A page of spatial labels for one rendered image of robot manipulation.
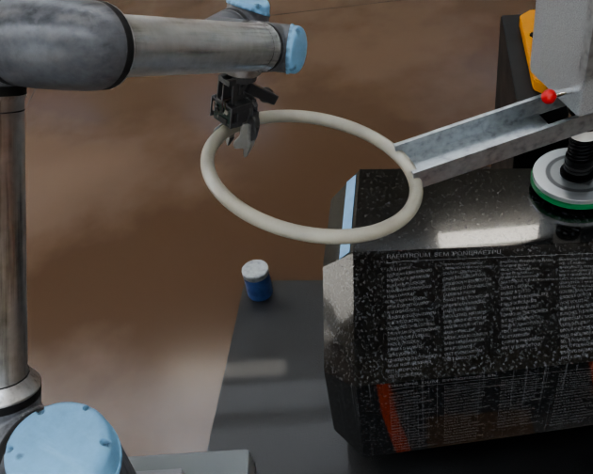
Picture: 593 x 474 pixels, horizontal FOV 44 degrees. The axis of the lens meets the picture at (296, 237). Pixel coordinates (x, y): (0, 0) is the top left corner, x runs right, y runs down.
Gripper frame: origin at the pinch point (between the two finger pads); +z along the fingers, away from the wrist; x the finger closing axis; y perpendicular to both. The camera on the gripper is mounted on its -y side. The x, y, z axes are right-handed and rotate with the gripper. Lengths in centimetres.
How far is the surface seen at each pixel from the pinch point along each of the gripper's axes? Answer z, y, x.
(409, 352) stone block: 33, -11, 54
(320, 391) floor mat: 97, -31, 20
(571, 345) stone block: 22, -34, 81
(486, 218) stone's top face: 8, -39, 49
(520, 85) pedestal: 3, -104, 18
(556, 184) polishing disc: -1, -54, 57
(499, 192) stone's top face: 6, -49, 45
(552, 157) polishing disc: -2, -63, 50
